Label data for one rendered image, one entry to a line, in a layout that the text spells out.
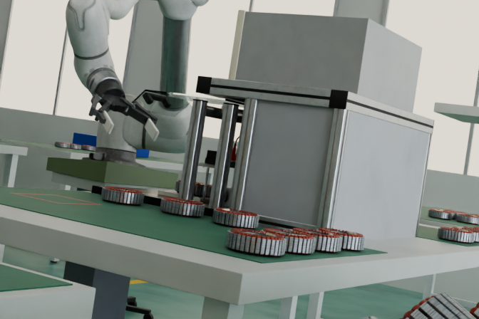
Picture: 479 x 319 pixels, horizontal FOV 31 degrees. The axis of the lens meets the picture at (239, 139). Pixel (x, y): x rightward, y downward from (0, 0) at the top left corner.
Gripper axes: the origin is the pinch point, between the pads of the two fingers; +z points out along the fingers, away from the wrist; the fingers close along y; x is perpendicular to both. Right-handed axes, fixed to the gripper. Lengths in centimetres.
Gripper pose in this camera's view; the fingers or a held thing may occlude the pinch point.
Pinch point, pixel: (132, 130)
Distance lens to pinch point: 230.3
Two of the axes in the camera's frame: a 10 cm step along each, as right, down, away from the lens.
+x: 4.1, -8.3, -3.8
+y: -8.0, -1.3, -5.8
